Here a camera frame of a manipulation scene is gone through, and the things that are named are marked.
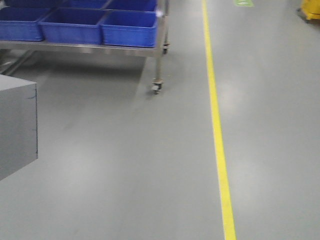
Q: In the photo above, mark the blue bin on cart left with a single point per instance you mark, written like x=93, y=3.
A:
x=22, y=24

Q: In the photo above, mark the blue bin on cart right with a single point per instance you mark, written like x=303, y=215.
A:
x=130, y=29

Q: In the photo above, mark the blue bin on cart middle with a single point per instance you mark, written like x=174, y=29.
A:
x=74, y=26

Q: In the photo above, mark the gray square hollow base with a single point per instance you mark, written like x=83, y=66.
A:
x=18, y=124

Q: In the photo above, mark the blue bin on cart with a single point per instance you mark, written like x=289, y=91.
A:
x=130, y=29
x=74, y=26
x=22, y=24

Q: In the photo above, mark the steel cart with casters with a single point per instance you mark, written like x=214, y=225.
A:
x=161, y=47

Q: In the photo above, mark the yellow mop bucket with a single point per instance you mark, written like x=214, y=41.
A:
x=310, y=9

